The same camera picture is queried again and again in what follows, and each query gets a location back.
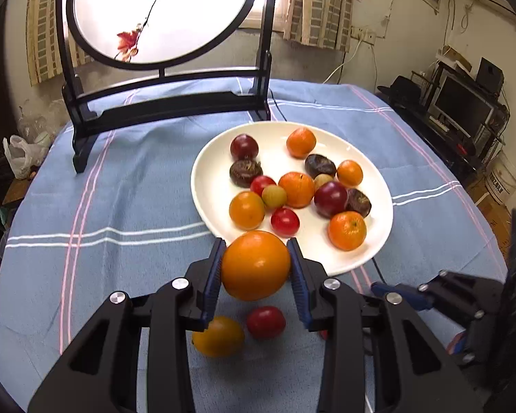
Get computer monitor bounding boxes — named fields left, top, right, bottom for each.
left=430, top=73, right=497, bottom=138

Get dark red plum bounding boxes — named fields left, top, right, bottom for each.
left=230, top=134, right=260, bottom=161
left=313, top=181, right=349, bottom=219

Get large orange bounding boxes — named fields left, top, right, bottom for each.
left=221, top=230, right=292, bottom=303

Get white oval plate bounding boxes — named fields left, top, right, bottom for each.
left=190, top=121, right=394, bottom=277

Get black framed round painted screen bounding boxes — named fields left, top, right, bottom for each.
left=55, top=0, right=280, bottom=174

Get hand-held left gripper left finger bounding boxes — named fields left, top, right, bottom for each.
left=28, top=237, right=228, bottom=413

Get black speaker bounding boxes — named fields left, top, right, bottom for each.
left=475, top=57, right=505, bottom=95

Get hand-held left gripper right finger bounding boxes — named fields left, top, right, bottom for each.
left=286, top=237, right=484, bottom=413

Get blue striped tablecloth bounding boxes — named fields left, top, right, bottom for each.
left=0, top=78, right=510, bottom=413

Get black media stand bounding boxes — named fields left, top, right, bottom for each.
left=378, top=86, right=508, bottom=177

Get white cable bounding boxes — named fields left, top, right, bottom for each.
left=322, top=39, right=379, bottom=84

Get dark brown water chestnut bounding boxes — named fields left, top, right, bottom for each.
left=304, top=154, right=337, bottom=179
left=346, top=188, right=373, bottom=219
left=229, top=159, right=264, bottom=189

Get orange mandarin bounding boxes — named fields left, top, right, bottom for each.
left=336, top=159, right=364, bottom=188
left=279, top=171, right=316, bottom=208
left=286, top=127, right=317, bottom=158
left=229, top=190, right=266, bottom=231
left=328, top=211, right=367, bottom=251

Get checked curtain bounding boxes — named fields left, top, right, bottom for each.
left=26, top=0, right=91, bottom=87
left=281, top=0, right=355, bottom=52

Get yellow-green orange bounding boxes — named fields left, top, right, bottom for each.
left=192, top=315, right=246, bottom=359

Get white bucket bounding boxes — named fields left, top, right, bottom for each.
left=484, top=150, right=516, bottom=205

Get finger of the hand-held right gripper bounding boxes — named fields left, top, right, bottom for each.
left=445, top=325, right=478, bottom=366
left=371, top=270, right=484, bottom=323

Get white plastic bag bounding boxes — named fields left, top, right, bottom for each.
left=3, top=135, right=48, bottom=180

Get black bag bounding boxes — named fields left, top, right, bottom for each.
left=376, top=75, right=426, bottom=104

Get white wall socket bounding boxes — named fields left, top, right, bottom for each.
left=350, top=27, right=377, bottom=45

